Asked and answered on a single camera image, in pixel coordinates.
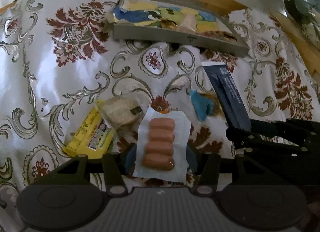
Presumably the yellow snack box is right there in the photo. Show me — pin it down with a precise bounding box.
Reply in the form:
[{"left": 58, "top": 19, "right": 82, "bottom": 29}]
[{"left": 62, "top": 108, "right": 116, "bottom": 160}]

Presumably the sausage pack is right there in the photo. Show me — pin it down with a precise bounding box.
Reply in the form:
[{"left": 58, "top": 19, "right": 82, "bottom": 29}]
[{"left": 133, "top": 107, "right": 191, "bottom": 183}]

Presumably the dark blue snack bar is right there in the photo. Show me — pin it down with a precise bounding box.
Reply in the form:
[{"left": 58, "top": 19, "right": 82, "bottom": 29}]
[{"left": 201, "top": 62, "right": 251, "bottom": 131}]

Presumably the blue brown snack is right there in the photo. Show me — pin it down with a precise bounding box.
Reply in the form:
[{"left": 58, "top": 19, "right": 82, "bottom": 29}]
[{"left": 190, "top": 90, "right": 220, "bottom": 121}]

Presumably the orange tangerine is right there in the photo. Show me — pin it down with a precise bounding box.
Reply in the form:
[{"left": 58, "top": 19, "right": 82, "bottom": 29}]
[{"left": 159, "top": 110, "right": 169, "bottom": 114}]

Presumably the beige nougat bar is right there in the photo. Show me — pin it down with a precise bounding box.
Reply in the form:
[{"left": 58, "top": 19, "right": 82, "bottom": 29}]
[{"left": 177, "top": 14, "right": 197, "bottom": 34}]

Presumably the gold foil snack packet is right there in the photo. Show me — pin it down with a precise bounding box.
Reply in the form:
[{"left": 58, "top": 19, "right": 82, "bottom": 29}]
[{"left": 161, "top": 20, "right": 177, "bottom": 30}]

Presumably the floral white bedspread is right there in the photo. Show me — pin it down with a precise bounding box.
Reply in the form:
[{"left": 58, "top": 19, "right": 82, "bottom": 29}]
[{"left": 1, "top": 0, "right": 319, "bottom": 231}]

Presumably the grey tray with drawing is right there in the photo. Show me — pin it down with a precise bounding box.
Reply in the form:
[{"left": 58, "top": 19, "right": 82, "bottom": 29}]
[{"left": 106, "top": 0, "right": 249, "bottom": 57}]

